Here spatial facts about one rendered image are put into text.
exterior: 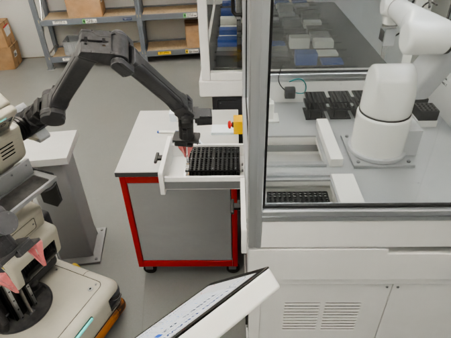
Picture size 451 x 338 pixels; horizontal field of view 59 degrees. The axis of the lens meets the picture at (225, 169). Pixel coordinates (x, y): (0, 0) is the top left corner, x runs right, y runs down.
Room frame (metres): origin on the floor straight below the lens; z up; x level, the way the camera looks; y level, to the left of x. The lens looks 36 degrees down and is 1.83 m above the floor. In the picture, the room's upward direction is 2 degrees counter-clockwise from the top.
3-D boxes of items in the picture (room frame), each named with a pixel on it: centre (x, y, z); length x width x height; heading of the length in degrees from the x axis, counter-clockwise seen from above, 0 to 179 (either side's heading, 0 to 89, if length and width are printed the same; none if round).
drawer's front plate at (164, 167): (1.39, 0.25, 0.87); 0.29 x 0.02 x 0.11; 178
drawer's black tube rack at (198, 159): (1.38, 0.05, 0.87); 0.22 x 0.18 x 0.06; 88
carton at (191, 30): (5.25, 0.27, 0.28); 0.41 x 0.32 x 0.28; 96
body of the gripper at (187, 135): (1.33, 0.15, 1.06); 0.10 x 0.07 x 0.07; 84
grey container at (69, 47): (5.08, 1.79, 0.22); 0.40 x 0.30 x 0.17; 96
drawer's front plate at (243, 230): (1.06, -0.06, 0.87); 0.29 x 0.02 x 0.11; 178
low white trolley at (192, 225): (1.80, 0.22, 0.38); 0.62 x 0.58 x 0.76; 178
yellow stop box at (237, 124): (1.71, -0.07, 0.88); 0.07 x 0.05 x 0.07; 178
